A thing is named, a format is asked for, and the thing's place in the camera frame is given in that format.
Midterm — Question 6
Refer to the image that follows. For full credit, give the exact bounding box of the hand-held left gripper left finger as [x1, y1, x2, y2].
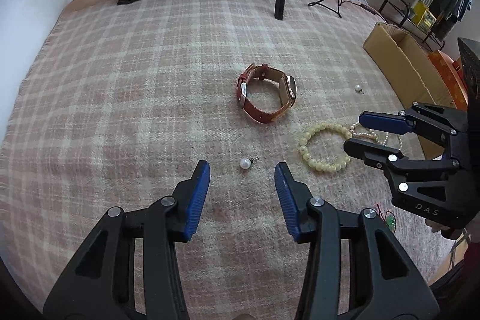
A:
[43, 160, 211, 320]

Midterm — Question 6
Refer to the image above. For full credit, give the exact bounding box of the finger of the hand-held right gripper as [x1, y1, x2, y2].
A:
[343, 138, 471, 231]
[359, 102, 469, 160]

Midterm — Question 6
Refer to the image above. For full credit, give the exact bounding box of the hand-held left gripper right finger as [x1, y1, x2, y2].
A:
[274, 162, 441, 320]

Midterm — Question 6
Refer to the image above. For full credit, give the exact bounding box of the white pearl necklace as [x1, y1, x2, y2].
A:
[349, 121, 404, 156]

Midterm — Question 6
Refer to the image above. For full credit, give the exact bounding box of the person's right hand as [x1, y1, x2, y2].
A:
[425, 218, 451, 235]

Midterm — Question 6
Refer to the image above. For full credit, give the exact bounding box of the orange box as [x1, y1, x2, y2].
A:
[427, 50, 469, 108]

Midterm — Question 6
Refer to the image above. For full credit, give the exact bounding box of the cardboard box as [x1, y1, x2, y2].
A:
[363, 22, 451, 159]

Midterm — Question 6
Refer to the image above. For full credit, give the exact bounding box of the yellow green box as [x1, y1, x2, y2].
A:
[410, 1, 437, 29]

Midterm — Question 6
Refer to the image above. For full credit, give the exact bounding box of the pink plaid blanket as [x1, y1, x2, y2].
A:
[0, 0, 464, 320]

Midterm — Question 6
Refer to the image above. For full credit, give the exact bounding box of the yellow beaded bracelet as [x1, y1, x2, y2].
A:
[298, 121, 353, 173]

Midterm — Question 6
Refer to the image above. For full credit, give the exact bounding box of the green pendant with red cord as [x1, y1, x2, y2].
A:
[375, 205, 397, 233]

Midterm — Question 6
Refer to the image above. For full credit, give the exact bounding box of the brown leather strap watch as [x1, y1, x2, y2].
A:
[236, 63, 298, 124]

